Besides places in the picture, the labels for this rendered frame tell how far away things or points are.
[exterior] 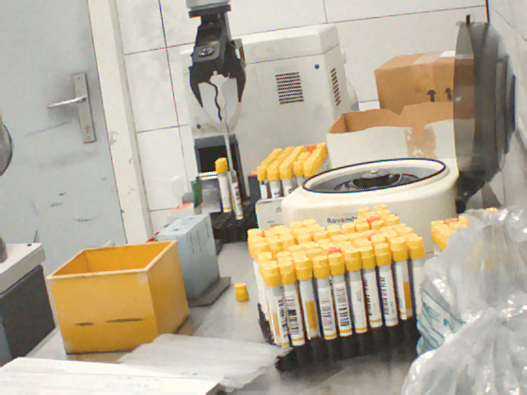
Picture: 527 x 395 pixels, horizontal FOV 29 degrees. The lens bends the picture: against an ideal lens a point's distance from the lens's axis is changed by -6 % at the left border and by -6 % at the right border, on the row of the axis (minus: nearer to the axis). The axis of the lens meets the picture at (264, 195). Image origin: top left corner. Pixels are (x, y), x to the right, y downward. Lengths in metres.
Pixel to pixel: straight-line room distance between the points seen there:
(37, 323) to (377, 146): 0.63
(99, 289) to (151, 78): 2.21
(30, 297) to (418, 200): 0.72
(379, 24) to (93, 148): 1.00
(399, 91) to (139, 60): 1.29
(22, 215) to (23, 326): 1.90
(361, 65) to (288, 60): 1.32
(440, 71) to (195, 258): 1.06
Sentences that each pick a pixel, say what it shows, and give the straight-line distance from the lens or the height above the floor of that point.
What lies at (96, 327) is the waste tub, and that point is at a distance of 1.26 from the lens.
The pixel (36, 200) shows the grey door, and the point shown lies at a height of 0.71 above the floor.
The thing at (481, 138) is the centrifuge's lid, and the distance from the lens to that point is 1.30.
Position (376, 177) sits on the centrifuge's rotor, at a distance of 1.42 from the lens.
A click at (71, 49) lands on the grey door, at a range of 3.43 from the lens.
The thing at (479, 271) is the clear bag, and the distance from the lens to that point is 0.88.
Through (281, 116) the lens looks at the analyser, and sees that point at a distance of 1.99.
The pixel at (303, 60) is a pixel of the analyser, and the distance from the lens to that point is 1.97.
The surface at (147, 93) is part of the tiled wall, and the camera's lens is 3.43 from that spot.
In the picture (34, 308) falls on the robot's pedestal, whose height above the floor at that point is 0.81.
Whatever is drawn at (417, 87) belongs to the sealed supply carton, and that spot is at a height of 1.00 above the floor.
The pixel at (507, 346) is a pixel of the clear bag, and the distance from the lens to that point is 0.77.
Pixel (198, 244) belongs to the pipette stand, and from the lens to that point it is 1.41.
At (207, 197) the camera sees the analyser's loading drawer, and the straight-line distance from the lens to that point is 1.87.
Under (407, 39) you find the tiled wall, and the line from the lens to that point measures 3.27.
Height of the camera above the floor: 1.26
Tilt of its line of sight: 11 degrees down
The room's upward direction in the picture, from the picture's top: 9 degrees counter-clockwise
